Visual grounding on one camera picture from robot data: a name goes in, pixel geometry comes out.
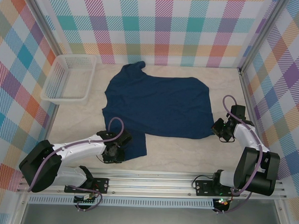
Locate dark blue t-shirt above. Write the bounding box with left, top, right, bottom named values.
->
left=100, top=59, right=217, bottom=165

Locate grey metal panel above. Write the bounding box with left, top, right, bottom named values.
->
left=20, top=202, right=284, bottom=224

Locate small connector board with light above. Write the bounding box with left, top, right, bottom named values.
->
left=213, top=197, right=231, bottom=213

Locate white perforated plastic basket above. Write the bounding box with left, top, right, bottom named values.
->
left=40, top=52, right=98, bottom=106

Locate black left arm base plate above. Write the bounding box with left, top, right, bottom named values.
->
left=64, top=176, right=110, bottom=195

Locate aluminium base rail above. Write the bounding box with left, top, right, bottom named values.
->
left=16, top=164, right=288, bottom=203

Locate slotted grey cable duct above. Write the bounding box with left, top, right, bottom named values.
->
left=27, top=194, right=215, bottom=211

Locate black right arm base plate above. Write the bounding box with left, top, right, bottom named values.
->
left=194, top=178, right=226, bottom=197

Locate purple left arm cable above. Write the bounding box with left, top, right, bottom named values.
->
left=27, top=114, right=127, bottom=214

